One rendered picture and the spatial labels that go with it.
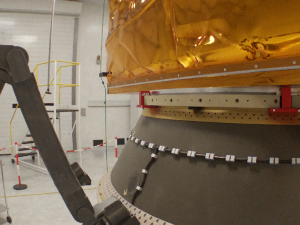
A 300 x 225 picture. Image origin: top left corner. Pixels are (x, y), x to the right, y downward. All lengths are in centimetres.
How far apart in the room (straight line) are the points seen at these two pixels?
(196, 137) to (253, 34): 46
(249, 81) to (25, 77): 70
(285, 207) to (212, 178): 29
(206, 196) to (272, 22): 63
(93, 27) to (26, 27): 240
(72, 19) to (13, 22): 209
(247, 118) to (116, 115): 834
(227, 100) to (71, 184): 63
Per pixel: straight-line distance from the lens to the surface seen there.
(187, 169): 98
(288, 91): 92
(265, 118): 96
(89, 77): 885
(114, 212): 66
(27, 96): 56
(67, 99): 853
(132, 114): 895
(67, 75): 857
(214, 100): 97
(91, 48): 901
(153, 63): 134
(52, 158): 58
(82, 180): 110
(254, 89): 98
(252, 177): 90
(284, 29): 79
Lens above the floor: 169
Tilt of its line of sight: 3 degrees down
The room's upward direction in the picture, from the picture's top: straight up
